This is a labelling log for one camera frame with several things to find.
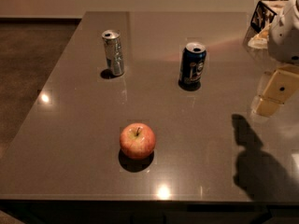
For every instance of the red apple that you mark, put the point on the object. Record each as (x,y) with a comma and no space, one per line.
(137,141)

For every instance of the black wire basket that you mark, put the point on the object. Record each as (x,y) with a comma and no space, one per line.
(265,12)

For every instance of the blue pepsi can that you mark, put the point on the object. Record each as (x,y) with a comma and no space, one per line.
(192,65)

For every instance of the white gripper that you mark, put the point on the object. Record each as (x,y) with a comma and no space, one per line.
(285,39)

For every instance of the silver energy drink can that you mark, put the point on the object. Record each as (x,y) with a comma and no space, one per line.
(113,51)

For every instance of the pale snack bag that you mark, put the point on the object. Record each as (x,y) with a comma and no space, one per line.
(260,41)

